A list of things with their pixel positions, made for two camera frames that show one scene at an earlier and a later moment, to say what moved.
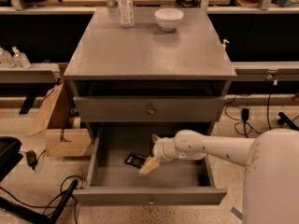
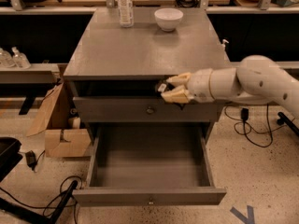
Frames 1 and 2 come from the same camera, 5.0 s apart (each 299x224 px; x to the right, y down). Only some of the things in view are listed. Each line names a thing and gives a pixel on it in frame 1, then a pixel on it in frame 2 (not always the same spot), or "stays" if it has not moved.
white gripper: (161, 150) -> (200, 85)
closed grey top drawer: (149, 108) stays
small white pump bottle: (223, 46) stays
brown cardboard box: (53, 122) stays
